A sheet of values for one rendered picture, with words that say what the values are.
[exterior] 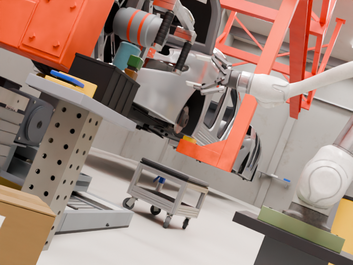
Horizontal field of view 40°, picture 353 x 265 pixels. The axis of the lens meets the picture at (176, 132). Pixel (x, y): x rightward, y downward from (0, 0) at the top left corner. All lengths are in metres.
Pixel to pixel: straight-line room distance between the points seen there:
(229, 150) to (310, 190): 3.88
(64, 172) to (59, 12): 0.50
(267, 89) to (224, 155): 3.61
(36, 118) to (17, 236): 0.80
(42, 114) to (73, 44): 0.37
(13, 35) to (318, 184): 1.11
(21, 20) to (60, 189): 0.56
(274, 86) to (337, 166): 0.46
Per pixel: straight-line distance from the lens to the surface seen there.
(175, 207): 2.85
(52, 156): 1.38
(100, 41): 1.88
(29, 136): 1.80
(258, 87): 2.00
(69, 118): 1.38
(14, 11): 1.65
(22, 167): 1.90
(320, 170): 1.71
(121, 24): 2.04
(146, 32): 2.00
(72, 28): 1.53
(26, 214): 1.04
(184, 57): 2.15
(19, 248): 1.06
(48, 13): 1.58
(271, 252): 1.90
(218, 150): 5.60
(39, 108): 1.79
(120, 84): 1.43
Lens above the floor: 0.37
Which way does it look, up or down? 4 degrees up
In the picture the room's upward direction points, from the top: 22 degrees clockwise
